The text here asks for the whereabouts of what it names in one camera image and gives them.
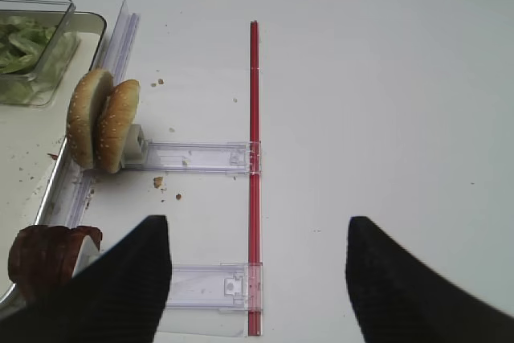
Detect clear bacon pusher track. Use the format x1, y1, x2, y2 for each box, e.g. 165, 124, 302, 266
74, 238, 264, 338

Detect front sesame bun top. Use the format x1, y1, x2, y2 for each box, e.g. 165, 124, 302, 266
66, 68, 113, 169

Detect right red rail strip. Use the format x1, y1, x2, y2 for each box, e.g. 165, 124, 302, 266
248, 21, 262, 337

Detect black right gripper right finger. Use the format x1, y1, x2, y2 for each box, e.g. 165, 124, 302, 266
345, 216, 513, 342

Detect clear plastic salad container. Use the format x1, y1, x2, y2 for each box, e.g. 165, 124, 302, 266
1, 0, 80, 107

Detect sesame bun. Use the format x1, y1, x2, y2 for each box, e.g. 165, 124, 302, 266
94, 80, 140, 174
66, 68, 113, 169

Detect rear sesame bun top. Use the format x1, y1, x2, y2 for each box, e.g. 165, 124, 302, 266
94, 80, 140, 174

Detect clear sesame bun pusher track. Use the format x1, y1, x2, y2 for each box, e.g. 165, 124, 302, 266
120, 125, 262, 175

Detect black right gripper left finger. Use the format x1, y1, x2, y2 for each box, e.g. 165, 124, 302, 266
1, 215, 172, 342

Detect stack of bacon slices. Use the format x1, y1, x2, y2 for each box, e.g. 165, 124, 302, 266
8, 225, 103, 304

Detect right long clear rail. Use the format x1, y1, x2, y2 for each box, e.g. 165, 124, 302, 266
35, 1, 140, 227

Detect green lettuce leaves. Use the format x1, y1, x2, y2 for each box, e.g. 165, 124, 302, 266
1, 16, 56, 104

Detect white rectangular metal tray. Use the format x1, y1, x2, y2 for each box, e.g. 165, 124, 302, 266
1, 12, 107, 310

